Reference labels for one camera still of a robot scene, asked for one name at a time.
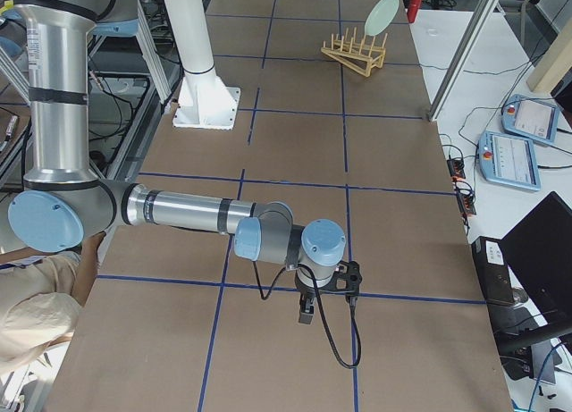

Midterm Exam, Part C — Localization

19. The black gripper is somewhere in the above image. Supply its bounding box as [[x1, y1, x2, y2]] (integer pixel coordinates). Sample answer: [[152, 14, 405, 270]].
[[295, 275, 333, 324]]

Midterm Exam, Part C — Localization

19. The pale green round plate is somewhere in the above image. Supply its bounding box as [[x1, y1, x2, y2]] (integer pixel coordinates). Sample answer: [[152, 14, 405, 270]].
[[364, 0, 400, 37]]

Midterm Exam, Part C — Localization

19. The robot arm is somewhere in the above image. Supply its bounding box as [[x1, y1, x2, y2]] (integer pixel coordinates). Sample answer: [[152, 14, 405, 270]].
[[8, 0, 361, 324]]

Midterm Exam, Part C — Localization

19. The brown paper table cover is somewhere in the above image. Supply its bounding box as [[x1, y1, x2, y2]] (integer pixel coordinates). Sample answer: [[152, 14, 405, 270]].
[[45, 0, 512, 411]]

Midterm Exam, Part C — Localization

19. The black laptop computer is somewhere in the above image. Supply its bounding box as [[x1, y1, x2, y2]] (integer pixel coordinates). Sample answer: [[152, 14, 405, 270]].
[[471, 190, 572, 341]]

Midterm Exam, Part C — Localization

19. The blue teach pendant near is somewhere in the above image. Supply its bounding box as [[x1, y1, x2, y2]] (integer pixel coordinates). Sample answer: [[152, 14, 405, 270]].
[[477, 130, 542, 191]]

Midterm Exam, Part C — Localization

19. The blue teach pendant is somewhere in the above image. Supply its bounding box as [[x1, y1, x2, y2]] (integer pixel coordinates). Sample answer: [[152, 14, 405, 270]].
[[501, 94, 559, 145], [477, 130, 542, 191]]

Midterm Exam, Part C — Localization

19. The wooden dish rack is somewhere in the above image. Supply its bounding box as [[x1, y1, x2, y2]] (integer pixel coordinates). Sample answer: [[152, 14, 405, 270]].
[[320, 27, 388, 78]]

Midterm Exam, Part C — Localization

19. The person in beige shirt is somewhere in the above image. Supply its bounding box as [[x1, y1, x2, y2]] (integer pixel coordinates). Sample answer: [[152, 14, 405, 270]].
[[1, 231, 105, 374]]

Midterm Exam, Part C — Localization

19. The blue teach pendant far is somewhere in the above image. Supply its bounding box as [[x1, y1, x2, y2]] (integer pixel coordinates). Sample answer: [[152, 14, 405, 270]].
[[501, 94, 559, 145]]

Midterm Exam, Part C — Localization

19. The red fire extinguisher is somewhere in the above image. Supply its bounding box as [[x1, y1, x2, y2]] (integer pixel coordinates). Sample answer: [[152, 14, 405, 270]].
[[407, 0, 423, 23]]

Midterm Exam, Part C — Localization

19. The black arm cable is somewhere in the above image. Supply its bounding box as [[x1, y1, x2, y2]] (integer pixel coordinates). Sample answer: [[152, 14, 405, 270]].
[[252, 259, 362, 369]]

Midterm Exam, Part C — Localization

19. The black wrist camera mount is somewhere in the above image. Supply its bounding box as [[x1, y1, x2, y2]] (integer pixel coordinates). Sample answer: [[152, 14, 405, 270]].
[[319, 261, 363, 298]]

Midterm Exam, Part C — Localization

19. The black cable hub right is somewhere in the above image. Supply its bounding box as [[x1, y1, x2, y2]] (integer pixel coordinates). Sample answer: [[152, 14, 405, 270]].
[[456, 189, 476, 216]]

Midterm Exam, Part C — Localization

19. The black cable hub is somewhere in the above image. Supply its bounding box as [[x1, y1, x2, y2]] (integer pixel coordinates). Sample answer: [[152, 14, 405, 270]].
[[447, 157, 466, 181], [456, 189, 476, 216]]

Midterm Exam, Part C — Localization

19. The black cable hub left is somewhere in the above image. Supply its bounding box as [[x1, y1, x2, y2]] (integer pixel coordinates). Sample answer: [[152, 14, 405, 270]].
[[447, 157, 466, 181]]

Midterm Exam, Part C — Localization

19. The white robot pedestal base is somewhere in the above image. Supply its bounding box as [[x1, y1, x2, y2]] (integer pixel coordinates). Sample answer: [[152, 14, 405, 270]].
[[164, 0, 240, 130]]

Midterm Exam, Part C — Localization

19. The grey aluminium frame post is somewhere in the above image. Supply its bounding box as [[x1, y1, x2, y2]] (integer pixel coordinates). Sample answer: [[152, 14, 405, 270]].
[[427, 0, 499, 122]]

